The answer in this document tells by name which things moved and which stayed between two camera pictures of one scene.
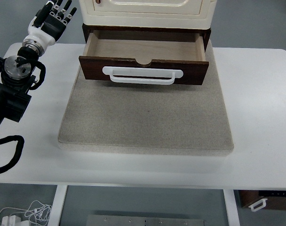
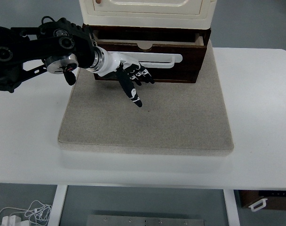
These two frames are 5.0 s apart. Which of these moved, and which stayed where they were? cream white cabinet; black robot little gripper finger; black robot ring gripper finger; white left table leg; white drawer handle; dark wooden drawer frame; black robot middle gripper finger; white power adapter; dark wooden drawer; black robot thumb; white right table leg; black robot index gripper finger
Moved: white drawer handle; black robot middle gripper finger; black robot ring gripper finger; black robot little gripper finger; black robot index gripper finger; black robot thumb
Stayed: dark wooden drawer frame; white power adapter; dark wooden drawer; white left table leg; cream white cabinet; white right table leg
